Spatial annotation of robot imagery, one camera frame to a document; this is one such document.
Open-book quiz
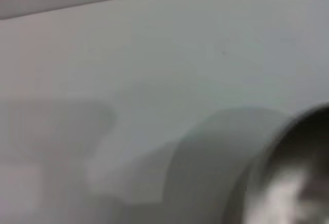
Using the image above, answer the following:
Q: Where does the stainless steel mixing bowl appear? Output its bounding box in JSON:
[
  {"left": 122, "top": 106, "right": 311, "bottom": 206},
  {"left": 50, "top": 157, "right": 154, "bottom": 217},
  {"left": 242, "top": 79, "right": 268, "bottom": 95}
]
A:
[{"left": 223, "top": 102, "right": 329, "bottom": 224}]

